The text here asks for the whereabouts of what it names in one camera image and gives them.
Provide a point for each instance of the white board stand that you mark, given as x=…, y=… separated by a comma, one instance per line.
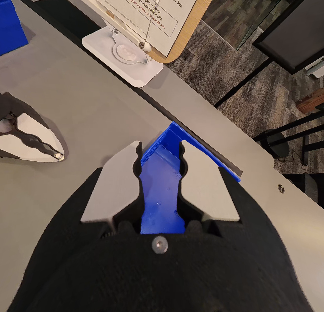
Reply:
x=131, y=71

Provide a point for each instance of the wooden instruction board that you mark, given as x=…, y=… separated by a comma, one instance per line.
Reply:
x=151, y=8

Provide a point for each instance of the wooden support column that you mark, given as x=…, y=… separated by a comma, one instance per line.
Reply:
x=310, y=101

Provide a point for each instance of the blue plastic parts bin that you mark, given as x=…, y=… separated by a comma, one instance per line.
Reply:
x=159, y=190
x=10, y=25

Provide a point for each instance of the metal desk grommet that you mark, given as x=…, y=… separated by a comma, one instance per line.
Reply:
x=281, y=189

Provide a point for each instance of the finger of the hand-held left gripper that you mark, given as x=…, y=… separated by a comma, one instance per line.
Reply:
x=40, y=132
x=22, y=148

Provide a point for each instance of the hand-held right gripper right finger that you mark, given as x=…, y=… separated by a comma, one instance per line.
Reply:
x=207, y=185

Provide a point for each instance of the short silver bolt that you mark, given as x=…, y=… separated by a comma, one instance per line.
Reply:
x=59, y=156

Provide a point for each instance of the black mesh office chair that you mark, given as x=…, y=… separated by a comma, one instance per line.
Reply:
x=311, y=188

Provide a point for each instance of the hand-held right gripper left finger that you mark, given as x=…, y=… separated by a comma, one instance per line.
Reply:
x=111, y=185

